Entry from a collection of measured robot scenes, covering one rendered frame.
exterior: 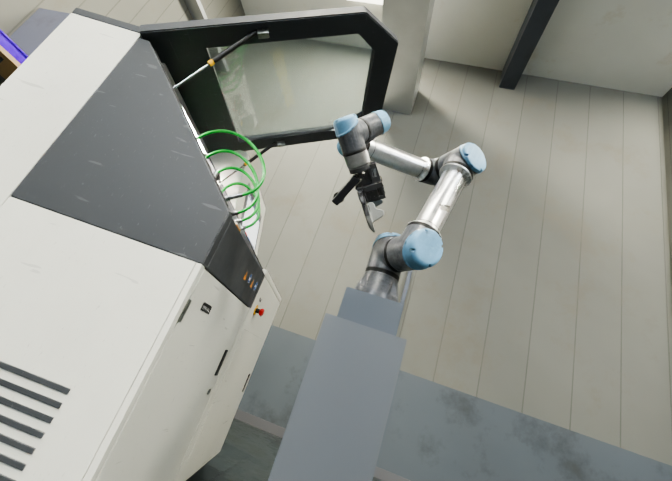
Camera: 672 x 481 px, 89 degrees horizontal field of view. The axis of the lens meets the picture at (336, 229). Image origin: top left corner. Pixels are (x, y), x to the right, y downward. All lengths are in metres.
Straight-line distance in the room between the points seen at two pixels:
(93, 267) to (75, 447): 0.40
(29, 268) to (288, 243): 3.09
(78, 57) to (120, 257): 0.75
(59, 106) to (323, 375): 1.14
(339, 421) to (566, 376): 3.26
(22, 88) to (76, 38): 0.25
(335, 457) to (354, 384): 0.17
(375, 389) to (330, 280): 2.84
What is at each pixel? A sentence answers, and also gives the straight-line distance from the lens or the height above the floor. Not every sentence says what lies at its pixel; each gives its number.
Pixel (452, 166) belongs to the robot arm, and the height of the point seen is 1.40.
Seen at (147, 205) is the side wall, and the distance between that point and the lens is 1.08.
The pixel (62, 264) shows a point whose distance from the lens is 1.12.
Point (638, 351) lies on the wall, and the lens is 4.45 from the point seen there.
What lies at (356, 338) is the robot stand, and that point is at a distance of 1.00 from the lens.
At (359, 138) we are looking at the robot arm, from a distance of 1.05.
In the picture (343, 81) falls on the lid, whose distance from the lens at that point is 1.71.
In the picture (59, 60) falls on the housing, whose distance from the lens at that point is 1.55.
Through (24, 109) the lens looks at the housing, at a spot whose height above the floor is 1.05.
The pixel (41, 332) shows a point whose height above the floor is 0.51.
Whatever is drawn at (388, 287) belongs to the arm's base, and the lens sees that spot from 1.10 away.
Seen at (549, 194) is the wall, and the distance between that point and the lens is 4.69.
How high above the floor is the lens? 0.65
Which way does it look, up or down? 22 degrees up
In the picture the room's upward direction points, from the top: 20 degrees clockwise
